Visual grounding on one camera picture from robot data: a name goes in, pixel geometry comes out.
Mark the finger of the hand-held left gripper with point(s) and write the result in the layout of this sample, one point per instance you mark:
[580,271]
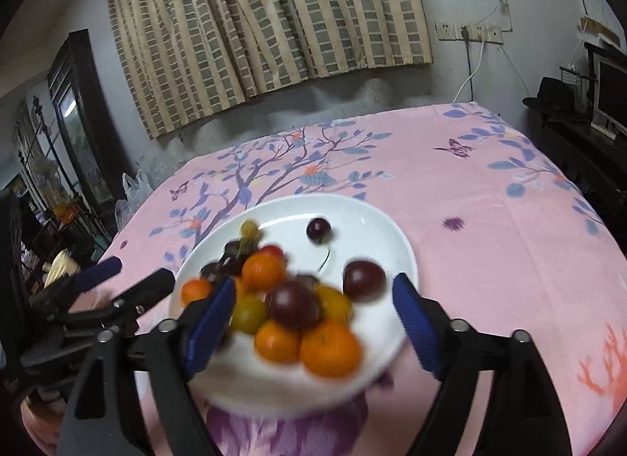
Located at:
[147,289]
[98,272]

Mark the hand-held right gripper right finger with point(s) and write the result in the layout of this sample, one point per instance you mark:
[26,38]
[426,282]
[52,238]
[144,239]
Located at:
[416,328]

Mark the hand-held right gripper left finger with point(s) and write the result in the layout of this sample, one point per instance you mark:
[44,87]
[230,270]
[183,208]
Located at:
[210,333]

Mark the small dark plum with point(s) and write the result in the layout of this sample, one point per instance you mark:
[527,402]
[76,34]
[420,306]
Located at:
[211,271]

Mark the medium orange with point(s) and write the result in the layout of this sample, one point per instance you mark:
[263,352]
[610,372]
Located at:
[277,342]
[263,272]

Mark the yellow orange fruit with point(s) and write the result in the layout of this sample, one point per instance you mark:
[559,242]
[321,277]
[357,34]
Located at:
[335,304]

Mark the large dark plum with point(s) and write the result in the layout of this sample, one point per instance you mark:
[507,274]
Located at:
[293,305]

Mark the large orange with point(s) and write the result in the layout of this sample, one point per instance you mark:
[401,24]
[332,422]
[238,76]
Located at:
[330,350]

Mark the white plate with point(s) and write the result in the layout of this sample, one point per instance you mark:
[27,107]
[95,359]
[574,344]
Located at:
[372,240]

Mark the small red tomato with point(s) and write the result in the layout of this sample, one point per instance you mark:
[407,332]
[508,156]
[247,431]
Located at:
[272,251]

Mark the small yellow green tomato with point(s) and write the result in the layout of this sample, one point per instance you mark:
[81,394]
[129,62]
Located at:
[249,230]

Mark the dark cherry with stem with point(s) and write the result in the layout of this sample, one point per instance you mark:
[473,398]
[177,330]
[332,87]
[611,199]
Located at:
[318,230]

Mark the clear plastic bag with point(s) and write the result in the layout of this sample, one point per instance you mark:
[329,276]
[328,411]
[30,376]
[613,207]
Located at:
[134,196]

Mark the pink floral bedsheet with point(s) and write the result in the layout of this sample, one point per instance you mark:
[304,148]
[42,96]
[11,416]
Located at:
[490,250]

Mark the dark wooden cabinet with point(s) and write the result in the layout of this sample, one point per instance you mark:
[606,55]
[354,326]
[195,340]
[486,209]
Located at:
[83,118]

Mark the dark wooden desk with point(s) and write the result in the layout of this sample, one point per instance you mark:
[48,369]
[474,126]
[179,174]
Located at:
[583,167]

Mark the black hat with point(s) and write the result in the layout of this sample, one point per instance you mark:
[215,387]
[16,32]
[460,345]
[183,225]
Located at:
[553,96]

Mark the beige checked curtain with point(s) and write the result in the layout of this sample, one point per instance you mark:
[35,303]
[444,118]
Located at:
[245,29]

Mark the white power strip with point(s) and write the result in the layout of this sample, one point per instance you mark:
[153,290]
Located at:
[485,34]

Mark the computer monitor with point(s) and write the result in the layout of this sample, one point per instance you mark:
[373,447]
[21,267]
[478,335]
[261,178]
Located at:
[612,93]

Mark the wooden slat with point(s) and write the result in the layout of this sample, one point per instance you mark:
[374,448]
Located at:
[600,30]

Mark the white wall socket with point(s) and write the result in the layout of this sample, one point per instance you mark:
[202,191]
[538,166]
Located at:
[445,30]

